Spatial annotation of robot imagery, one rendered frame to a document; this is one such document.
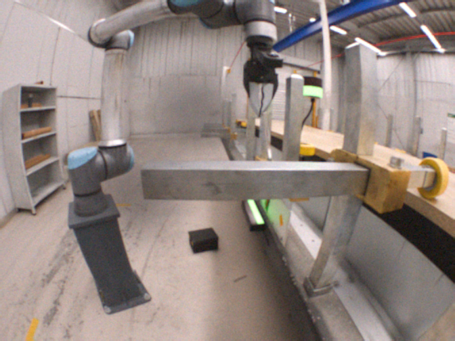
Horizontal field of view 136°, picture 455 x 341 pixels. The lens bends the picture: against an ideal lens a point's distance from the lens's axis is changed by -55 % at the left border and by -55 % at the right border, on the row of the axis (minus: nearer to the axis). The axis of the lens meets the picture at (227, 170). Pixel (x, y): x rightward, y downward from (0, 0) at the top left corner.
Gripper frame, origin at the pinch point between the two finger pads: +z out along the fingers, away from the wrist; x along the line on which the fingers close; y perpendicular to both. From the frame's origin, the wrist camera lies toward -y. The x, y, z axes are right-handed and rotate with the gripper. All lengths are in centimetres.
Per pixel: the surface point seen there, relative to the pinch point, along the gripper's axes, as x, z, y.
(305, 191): 3.4, 7.2, -33.7
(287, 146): -6.1, 7.7, -4.9
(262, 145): -6.6, 11.7, 20.0
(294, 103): -7.1, -2.8, -5.0
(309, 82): -10.9, -8.7, -5.7
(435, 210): -26.7, 11.6, -37.0
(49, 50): 282, -126, 192
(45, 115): 264, -15, 180
